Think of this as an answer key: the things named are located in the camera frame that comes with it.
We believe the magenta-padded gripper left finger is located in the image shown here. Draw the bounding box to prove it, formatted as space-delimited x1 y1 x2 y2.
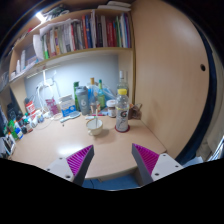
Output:
44 144 95 187

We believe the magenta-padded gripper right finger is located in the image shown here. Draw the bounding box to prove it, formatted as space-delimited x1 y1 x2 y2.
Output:
130 143 185 185

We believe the clear drink bottle yellow cap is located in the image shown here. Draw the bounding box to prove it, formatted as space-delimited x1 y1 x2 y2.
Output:
114 88 131 133

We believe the white cup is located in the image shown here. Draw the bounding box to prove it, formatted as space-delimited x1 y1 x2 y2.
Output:
85 118 104 136

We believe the flat round red coaster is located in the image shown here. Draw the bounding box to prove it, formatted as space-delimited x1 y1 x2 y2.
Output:
114 124 131 134

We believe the light blue hairbrush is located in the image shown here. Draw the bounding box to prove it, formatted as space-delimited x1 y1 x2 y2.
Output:
59 111 82 124

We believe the brown mug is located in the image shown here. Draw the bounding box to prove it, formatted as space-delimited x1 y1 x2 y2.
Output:
129 103 144 121

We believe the white and blue box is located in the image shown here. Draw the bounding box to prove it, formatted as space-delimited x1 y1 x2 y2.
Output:
58 94 77 117

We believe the grey shaker bottle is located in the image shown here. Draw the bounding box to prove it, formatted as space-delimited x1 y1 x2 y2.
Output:
75 85 90 116

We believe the pink pouch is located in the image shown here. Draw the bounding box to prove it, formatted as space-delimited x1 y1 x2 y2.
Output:
45 97 60 116

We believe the brown jar white lid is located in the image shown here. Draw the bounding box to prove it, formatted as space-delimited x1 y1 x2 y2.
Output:
106 99 117 118

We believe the green glass bottle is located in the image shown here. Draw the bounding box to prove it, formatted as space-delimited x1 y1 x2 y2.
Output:
73 81 81 112

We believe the white bottle blue label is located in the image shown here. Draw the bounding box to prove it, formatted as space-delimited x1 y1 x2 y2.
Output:
13 126 25 140

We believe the green bottle green cap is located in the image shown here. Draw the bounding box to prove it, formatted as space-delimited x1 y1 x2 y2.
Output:
97 79 107 110

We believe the green plastic container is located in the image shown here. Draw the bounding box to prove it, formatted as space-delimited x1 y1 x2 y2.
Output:
7 119 18 135

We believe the tall clear glass bottle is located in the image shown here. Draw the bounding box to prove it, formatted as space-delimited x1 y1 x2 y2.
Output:
116 69 130 98

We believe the white strip lamp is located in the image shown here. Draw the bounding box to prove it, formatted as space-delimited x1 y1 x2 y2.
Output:
25 63 62 80

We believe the wooden shelf unit with books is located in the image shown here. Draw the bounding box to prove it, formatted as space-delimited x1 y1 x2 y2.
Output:
0 0 136 113

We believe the ceiling light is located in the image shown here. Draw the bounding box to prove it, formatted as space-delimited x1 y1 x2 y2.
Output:
35 11 47 24

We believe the pale-handled spoon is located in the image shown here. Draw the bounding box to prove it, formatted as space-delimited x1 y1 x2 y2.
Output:
94 108 100 130

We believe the white cable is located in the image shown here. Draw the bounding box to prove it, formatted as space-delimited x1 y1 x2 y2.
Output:
34 69 62 115

